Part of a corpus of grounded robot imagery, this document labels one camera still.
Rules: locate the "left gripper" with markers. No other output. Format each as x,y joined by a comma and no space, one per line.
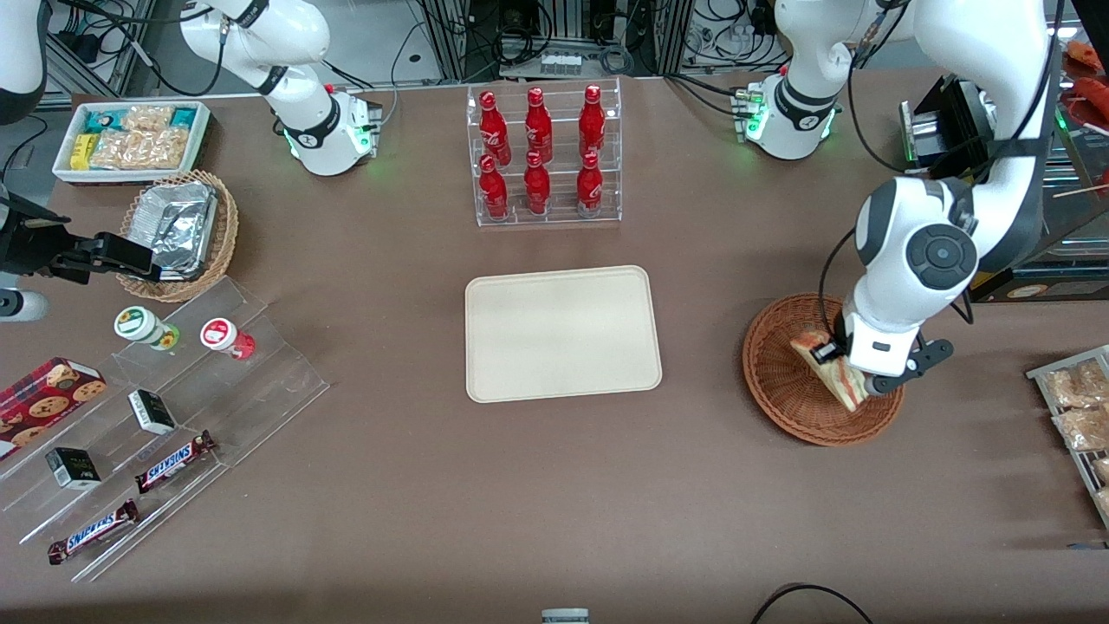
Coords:
826,350

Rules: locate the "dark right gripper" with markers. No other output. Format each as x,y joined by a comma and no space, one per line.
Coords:
26,245

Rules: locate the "triangular sandwich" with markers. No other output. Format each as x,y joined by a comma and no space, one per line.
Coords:
840,386

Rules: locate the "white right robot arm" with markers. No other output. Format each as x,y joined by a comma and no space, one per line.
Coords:
295,35

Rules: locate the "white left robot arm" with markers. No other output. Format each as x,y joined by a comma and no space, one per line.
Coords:
884,286

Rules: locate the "brown wicker basket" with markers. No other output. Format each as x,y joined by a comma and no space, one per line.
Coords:
780,399

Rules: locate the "light wicker basket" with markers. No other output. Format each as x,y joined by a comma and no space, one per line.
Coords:
225,234

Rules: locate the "beige plastic tray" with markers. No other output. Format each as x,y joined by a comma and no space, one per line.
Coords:
563,334

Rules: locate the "green lid yogurt cup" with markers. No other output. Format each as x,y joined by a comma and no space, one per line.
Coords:
139,324

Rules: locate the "aluminium foil container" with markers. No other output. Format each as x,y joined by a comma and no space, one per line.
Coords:
178,225

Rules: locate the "white plastic snack bin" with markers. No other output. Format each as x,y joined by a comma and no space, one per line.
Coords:
65,169

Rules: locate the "yellow snack packet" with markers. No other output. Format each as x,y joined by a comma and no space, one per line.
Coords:
82,152

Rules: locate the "large clear cracker bag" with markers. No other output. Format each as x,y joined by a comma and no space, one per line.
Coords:
139,149

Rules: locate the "red lid yogurt cup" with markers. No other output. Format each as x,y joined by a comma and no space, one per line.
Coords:
221,334

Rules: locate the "teal snack packet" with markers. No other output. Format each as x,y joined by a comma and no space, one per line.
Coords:
104,121

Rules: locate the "red cookie box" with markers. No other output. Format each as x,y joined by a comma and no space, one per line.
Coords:
43,403

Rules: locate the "small clear cracker bag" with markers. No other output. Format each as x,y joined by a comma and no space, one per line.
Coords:
147,117

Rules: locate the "small black carton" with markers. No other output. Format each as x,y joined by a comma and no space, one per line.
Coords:
74,468
152,412

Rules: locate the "clear acrylic stepped shelf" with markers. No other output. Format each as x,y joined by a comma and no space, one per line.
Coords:
269,381

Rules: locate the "snickers chocolate bar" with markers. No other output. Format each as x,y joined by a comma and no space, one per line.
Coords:
173,462
94,531

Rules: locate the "clear bagged pastry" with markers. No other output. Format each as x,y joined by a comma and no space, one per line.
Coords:
1079,386
1083,427

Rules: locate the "red cola bottle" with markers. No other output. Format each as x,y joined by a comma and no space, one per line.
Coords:
538,128
589,191
592,126
537,191
495,130
494,195

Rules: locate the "clear acrylic bottle rack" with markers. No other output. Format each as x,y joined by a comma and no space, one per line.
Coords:
563,217

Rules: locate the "small grey edge device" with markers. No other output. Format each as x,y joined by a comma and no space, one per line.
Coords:
565,617

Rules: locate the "white power strip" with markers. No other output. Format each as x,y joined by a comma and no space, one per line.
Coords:
560,62

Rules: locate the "aluminium equipment rack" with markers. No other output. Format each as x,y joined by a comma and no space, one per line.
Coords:
450,35

